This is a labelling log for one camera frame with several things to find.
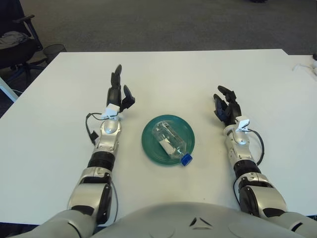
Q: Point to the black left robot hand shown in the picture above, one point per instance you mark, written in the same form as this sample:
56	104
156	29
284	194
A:
114	95

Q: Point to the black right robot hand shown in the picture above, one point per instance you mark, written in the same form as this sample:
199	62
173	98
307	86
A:
232	109

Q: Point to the clear bottle with blue cap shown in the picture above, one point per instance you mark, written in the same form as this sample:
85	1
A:
171	141

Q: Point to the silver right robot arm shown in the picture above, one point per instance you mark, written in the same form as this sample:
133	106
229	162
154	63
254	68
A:
239	151

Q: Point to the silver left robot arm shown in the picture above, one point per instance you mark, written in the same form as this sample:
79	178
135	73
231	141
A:
109	134

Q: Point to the green round plate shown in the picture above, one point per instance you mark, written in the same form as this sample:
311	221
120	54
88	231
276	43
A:
151	151

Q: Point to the black office chair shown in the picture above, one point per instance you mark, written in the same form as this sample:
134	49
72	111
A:
15	52

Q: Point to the grey cloth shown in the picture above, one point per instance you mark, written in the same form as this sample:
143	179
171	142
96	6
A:
11	38

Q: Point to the grey robot torso shell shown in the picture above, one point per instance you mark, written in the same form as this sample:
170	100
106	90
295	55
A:
173	223

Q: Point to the white desk frame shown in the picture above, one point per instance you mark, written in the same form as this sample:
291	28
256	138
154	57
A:
6	88

